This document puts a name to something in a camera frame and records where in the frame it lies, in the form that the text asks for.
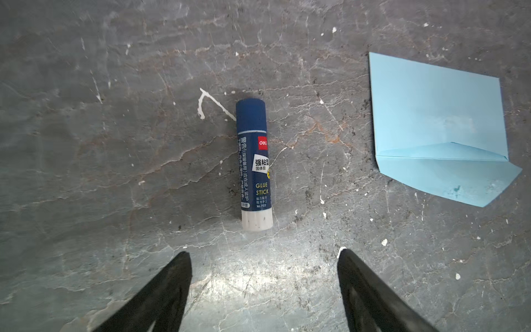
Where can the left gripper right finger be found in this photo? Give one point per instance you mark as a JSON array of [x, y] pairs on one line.
[[369, 304]]

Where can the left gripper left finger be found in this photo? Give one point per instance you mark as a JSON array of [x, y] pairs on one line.
[[160, 304]]

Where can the glue stick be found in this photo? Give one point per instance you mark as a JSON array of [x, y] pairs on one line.
[[254, 165]]

